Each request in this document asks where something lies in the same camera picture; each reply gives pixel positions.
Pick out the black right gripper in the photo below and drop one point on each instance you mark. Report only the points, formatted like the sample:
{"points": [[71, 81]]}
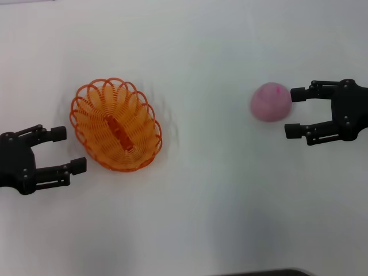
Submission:
{"points": [[353, 109]]}

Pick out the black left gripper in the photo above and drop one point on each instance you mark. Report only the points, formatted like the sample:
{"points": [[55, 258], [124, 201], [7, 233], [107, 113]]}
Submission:
{"points": [[17, 161]]}

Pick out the pink peach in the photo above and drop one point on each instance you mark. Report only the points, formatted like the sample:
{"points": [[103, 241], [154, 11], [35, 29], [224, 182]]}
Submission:
{"points": [[270, 103]]}

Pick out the dark rounded robot base edge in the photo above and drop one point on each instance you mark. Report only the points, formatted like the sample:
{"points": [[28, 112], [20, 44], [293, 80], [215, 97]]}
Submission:
{"points": [[267, 273]]}

